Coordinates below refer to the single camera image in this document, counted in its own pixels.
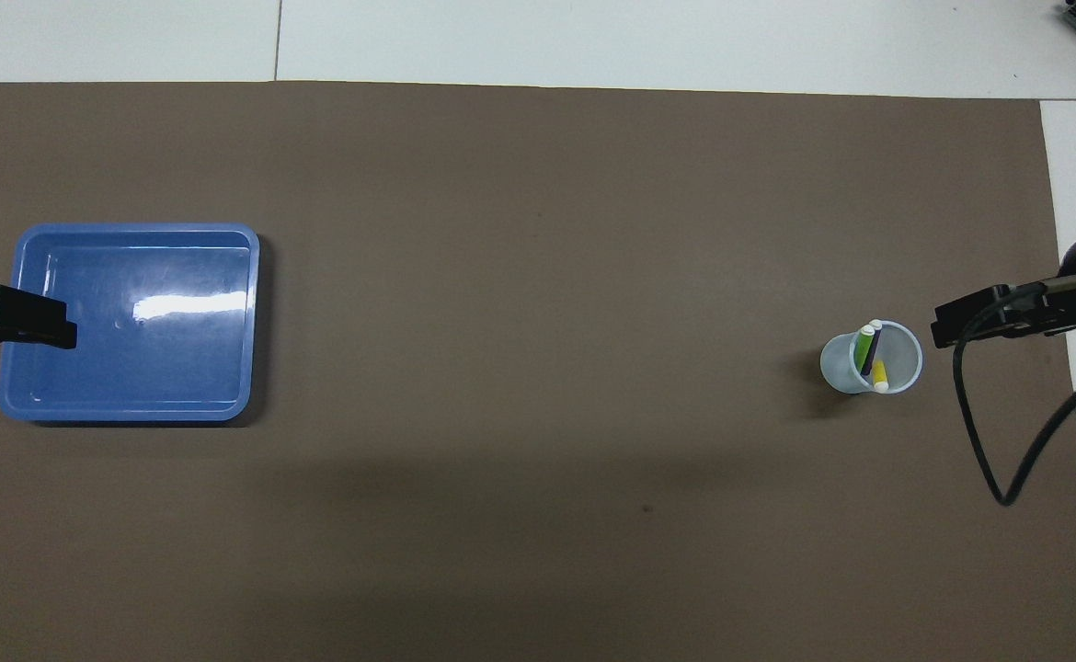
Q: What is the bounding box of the blue plastic tray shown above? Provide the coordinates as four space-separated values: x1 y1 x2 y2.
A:
0 223 261 424

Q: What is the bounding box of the translucent plastic cup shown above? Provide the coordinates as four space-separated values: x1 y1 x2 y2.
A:
819 319 923 396

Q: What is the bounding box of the brown table mat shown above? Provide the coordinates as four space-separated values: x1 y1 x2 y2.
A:
0 81 1076 662

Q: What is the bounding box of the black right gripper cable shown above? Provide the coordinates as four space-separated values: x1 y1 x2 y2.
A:
952 283 1076 508

